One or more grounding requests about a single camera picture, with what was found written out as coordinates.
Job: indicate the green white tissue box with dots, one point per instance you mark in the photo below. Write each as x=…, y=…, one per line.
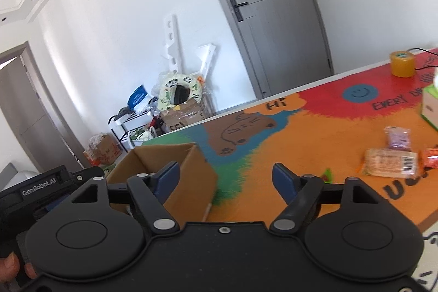
x=430, y=107

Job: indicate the person's left hand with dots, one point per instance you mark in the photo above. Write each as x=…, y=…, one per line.
x=10, y=266

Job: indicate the colourful printed table mat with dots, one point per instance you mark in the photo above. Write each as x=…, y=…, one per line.
x=273, y=141

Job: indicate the green nut snack packet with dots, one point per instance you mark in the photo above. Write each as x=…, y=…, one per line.
x=327, y=175

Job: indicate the purple snack packet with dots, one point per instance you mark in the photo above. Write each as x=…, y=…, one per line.
x=397, y=138

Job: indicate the blue plastic bag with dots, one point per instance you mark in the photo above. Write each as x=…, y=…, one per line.
x=138, y=96

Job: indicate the orange snack packet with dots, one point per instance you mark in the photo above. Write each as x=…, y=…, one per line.
x=430, y=158

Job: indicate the grey brown side door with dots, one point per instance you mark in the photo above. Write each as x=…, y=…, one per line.
x=30, y=114

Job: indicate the brown cardboard box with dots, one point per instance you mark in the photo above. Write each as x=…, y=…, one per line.
x=196, y=175

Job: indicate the black metal rack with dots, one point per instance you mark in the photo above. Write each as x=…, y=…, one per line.
x=119, y=127

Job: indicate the long white foam board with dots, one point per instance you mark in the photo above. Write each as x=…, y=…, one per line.
x=172, y=42

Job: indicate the brown biscuit packet white label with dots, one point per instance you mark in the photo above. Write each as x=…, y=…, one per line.
x=390, y=162

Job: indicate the short white foam board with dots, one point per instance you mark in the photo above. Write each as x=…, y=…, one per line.
x=206, y=59

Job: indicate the yellow tape roll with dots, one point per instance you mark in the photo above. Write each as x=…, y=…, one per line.
x=403, y=64

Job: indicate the orange print carton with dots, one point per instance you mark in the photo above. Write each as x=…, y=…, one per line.
x=104, y=151

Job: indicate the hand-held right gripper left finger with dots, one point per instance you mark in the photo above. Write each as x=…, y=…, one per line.
x=167, y=181

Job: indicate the open cardboard box with clutter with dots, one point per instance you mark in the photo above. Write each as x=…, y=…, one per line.
x=184, y=119

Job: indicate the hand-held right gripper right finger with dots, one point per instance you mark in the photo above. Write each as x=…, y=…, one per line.
x=282, y=183

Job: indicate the panda print toilet seat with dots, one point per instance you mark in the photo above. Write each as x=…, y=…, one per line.
x=166, y=97

